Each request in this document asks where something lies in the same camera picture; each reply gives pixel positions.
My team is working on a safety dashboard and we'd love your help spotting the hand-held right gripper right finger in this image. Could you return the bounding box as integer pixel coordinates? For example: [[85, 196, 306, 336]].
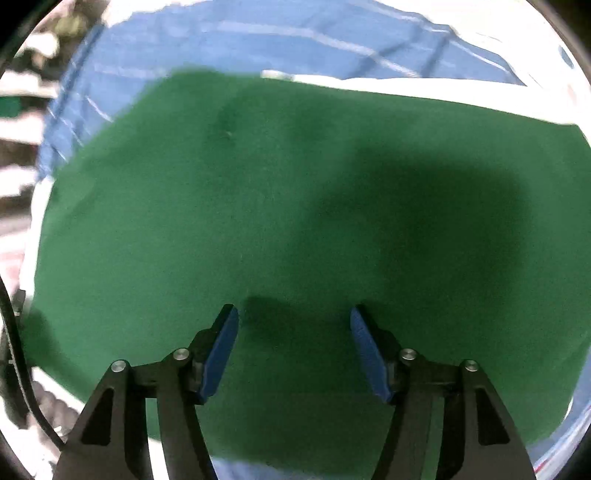
[[349, 304, 539, 480]]

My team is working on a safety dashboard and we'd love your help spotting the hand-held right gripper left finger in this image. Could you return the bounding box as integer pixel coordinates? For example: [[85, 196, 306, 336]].
[[52, 303, 240, 480]]

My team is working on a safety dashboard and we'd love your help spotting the green varsity jacket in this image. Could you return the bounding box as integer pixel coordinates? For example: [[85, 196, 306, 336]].
[[21, 69, 591, 480]]

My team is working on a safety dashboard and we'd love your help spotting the blue striped bed sheet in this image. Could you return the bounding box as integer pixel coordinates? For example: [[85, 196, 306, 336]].
[[37, 0, 527, 185]]

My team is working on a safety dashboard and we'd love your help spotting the black cable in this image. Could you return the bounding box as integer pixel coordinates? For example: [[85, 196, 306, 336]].
[[0, 277, 66, 449]]

